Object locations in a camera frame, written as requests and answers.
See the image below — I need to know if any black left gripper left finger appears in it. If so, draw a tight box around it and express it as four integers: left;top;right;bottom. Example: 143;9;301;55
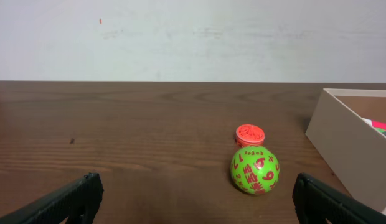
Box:
0;173;104;224

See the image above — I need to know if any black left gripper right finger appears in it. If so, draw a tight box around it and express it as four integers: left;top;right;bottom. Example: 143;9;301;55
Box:
292;173;386;224

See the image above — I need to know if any green ball with red numbers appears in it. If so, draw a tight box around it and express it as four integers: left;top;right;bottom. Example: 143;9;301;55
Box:
230;146;280;195

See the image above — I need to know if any multicolour puzzle cube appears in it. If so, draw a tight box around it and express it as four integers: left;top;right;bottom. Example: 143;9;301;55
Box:
362;118;386;137

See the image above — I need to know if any white cardboard box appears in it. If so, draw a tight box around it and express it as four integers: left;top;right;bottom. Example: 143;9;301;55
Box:
306;88;386;215

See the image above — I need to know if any orange round cap toy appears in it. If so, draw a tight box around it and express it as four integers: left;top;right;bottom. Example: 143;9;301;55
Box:
235;124;265;147

